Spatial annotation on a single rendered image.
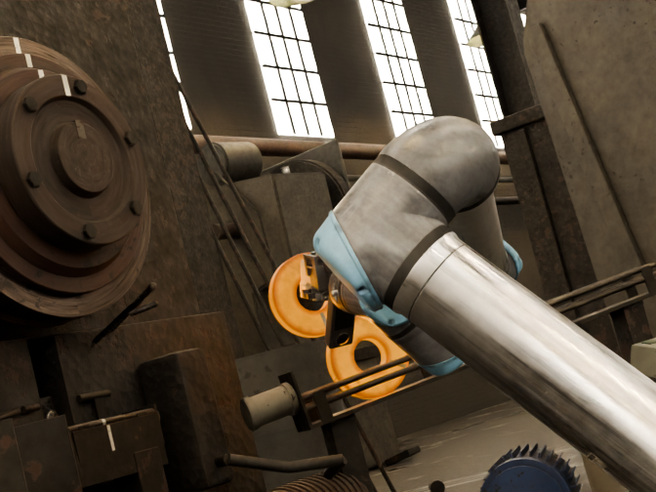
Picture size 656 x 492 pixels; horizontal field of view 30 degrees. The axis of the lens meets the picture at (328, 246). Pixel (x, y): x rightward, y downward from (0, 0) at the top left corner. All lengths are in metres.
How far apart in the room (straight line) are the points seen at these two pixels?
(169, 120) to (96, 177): 4.52
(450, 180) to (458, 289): 0.13
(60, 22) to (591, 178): 2.47
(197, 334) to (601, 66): 2.43
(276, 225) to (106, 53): 7.47
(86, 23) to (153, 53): 4.11
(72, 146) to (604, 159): 2.77
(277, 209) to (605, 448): 8.59
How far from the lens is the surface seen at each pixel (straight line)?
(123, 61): 2.50
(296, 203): 10.01
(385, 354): 2.25
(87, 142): 1.97
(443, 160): 1.41
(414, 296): 1.38
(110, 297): 2.04
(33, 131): 1.92
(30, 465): 1.55
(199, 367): 2.15
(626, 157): 4.37
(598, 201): 4.41
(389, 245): 1.38
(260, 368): 4.62
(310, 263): 2.11
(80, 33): 2.44
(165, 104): 6.49
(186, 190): 6.38
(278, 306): 2.19
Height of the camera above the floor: 0.66
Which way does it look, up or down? 7 degrees up
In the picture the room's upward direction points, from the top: 15 degrees counter-clockwise
